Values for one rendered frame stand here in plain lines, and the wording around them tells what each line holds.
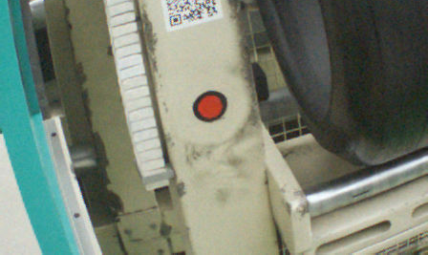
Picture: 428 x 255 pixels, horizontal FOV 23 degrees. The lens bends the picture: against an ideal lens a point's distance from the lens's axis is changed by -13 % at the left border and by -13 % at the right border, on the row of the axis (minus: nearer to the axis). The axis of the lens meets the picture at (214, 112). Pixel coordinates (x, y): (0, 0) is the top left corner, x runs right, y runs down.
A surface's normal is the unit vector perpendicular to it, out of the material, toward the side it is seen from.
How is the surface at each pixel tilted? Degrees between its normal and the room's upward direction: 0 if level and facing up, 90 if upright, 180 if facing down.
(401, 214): 90
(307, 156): 0
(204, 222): 90
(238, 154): 90
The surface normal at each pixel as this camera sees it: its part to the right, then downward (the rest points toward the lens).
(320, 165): -0.15, -0.85
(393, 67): -0.01, 0.53
